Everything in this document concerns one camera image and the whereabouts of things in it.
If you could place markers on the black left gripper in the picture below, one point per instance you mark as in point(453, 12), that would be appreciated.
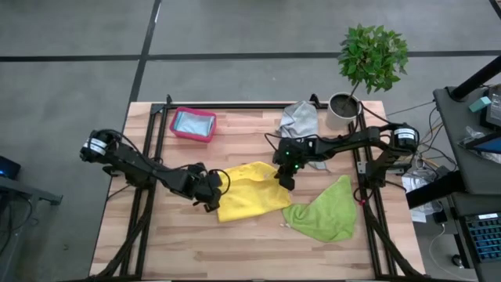
point(197, 182)

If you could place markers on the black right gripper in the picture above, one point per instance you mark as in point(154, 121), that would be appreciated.
point(291, 154)

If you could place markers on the yellow microfiber towel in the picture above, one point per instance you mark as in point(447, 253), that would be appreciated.
point(250, 192)

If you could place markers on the light blue microfiber towel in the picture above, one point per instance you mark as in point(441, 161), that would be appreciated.
point(193, 124)

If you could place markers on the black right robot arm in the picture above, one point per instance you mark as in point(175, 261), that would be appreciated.
point(364, 143)

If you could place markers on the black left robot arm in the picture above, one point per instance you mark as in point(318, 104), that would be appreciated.
point(133, 162)

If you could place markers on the grey microfiber towel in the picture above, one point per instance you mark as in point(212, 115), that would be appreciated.
point(299, 119)

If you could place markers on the green microfiber towel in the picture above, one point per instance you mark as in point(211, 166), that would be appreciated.
point(325, 213)

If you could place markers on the white paper tag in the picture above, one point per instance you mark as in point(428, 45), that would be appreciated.
point(284, 224)

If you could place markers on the pink plastic bin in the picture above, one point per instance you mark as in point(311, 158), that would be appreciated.
point(172, 131)

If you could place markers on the white papers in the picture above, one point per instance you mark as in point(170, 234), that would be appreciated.
point(411, 184)

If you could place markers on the green potted tree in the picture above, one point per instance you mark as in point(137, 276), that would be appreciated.
point(372, 55)

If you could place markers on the grey metal bench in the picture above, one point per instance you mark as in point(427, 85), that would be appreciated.
point(23, 190)

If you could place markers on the grey side desk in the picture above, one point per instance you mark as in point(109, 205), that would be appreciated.
point(481, 176)

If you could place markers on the black device blue light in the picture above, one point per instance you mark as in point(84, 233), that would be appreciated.
point(8, 168)

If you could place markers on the black tablet blue screen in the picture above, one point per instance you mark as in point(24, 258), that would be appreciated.
point(487, 145)

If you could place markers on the small teal box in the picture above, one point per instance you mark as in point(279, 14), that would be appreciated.
point(480, 104)

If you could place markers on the backlit colourful keyboard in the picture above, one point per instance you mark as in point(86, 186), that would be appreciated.
point(485, 239)

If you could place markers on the black metal pole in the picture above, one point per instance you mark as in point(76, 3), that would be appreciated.
point(477, 78)

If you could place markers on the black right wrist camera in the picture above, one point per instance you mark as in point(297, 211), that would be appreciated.
point(287, 182)

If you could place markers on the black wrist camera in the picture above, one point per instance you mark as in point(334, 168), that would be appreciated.
point(215, 181)
point(287, 182)

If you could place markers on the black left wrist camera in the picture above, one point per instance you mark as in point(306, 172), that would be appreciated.
point(215, 181)

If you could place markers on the black aluminium table frame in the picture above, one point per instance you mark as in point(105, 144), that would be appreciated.
point(150, 129)

